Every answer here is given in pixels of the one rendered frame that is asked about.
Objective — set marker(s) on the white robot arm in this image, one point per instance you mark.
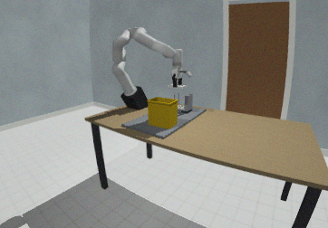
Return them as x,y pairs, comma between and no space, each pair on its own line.
119,54

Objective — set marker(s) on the yellow open-top bin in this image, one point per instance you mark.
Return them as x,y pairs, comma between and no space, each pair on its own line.
163,112

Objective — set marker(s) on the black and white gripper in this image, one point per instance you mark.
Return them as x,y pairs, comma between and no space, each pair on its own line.
177,75

